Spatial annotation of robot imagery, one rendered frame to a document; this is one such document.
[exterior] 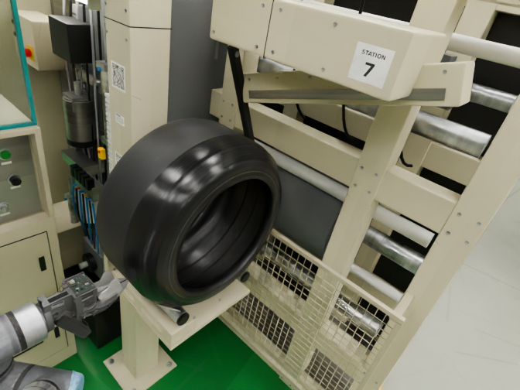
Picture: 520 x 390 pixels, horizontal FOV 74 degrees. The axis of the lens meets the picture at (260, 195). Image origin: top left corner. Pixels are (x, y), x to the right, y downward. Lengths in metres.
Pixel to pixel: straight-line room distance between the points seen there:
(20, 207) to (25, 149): 0.23
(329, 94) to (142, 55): 0.54
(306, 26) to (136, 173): 0.55
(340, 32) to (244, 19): 0.31
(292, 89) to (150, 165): 0.51
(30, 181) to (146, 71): 0.66
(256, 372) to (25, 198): 1.43
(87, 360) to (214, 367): 0.66
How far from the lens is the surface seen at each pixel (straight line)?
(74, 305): 0.95
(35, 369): 0.99
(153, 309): 1.22
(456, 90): 0.95
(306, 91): 1.10
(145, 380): 2.07
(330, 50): 0.91
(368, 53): 0.86
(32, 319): 0.92
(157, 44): 1.09
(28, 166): 1.49
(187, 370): 2.11
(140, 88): 1.09
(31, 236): 1.59
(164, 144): 0.92
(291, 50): 0.97
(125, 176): 0.92
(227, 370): 2.12
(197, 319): 1.27
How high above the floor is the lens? 1.82
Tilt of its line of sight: 31 degrees down
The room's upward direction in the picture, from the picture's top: 12 degrees clockwise
